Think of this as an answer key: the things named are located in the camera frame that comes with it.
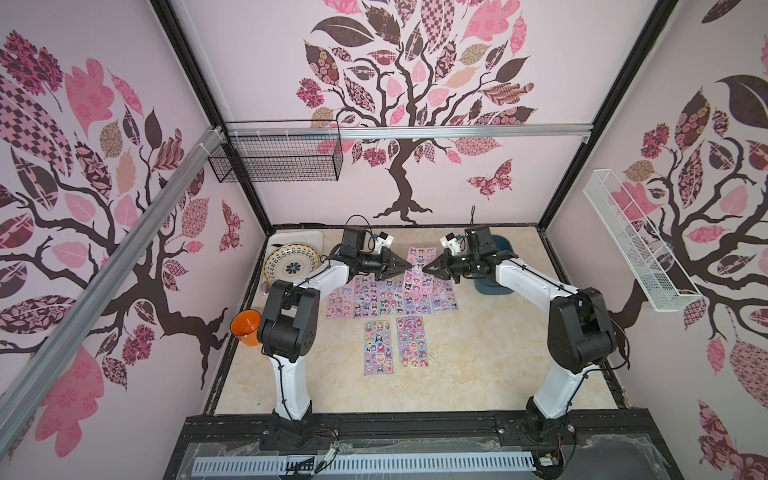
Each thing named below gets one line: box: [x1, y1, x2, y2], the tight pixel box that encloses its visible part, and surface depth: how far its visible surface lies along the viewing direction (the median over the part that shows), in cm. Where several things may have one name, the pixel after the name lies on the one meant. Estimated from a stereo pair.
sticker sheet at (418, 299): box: [404, 285, 433, 315], surface depth 99 cm
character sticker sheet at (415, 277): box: [404, 247, 436, 289], surface depth 89 cm
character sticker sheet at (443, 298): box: [431, 276, 459, 314], surface depth 100 cm
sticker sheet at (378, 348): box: [364, 320, 394, 376], surface depth 89 cm
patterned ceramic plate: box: [262, 243, 321, 285], surface depth 112 cm
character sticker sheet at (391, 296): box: [378, 274, 405, 317], surface depth 100 cm
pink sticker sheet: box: [325, 277, 355, 319], surface depth 100 cm
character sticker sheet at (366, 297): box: [353, 274, 379, 319], surface depth 100 cm
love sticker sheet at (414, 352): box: [396, 316, 430, 368], surface depth 91 cm
